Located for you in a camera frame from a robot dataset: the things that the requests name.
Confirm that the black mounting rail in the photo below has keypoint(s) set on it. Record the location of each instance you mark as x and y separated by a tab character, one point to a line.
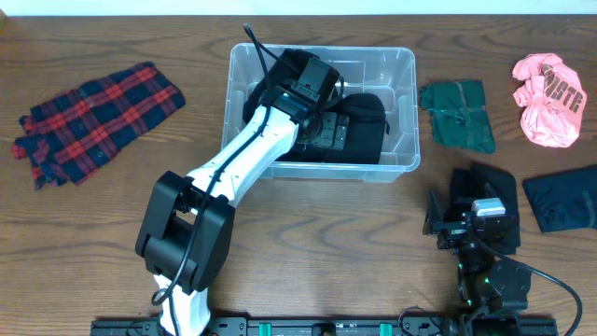
409	325

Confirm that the folded dark green cloth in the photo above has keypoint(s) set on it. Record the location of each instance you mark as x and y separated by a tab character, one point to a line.
459	116

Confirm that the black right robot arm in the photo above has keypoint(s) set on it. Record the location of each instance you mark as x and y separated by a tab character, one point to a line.
489	282

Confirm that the black hoodie garment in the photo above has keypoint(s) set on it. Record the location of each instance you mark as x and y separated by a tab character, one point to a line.
365	111

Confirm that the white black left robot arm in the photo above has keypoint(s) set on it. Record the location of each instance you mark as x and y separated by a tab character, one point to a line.
186	231

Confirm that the folded dark navy cloth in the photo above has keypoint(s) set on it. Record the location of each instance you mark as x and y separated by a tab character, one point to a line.
563	201

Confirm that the pink printed t-shirt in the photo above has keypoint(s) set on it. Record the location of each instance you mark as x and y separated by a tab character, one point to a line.
552	100

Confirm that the red navy plaid shirt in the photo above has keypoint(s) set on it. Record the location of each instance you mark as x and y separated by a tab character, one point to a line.
72	135

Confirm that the folded black cloth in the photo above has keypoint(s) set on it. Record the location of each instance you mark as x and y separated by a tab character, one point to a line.
469	184

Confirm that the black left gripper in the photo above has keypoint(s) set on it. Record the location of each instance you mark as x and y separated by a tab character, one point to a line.
333	129

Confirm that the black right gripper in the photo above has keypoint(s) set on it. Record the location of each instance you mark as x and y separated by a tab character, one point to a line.
454	231

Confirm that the clear plastic storage bin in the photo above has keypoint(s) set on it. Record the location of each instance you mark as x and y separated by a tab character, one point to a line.
387	72

